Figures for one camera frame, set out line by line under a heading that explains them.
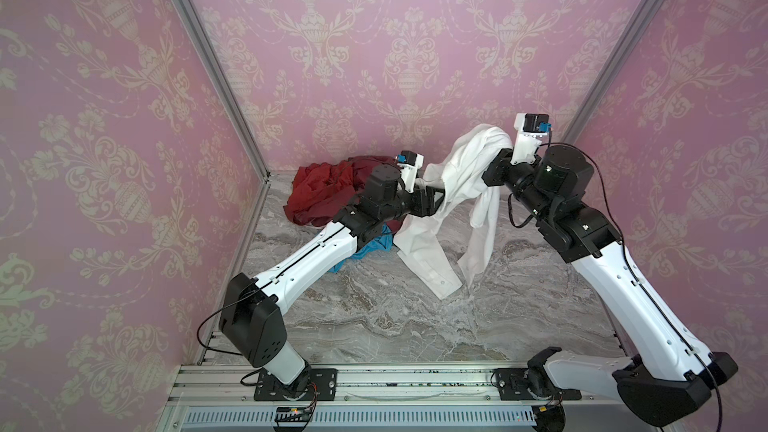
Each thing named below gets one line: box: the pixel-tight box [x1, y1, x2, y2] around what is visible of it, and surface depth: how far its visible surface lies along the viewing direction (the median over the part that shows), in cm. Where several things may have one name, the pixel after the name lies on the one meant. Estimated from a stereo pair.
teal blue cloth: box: [329, 223, 393, 273], surface depth 98 cm
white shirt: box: [393, 124, 513, 299], surface depth 73 cm
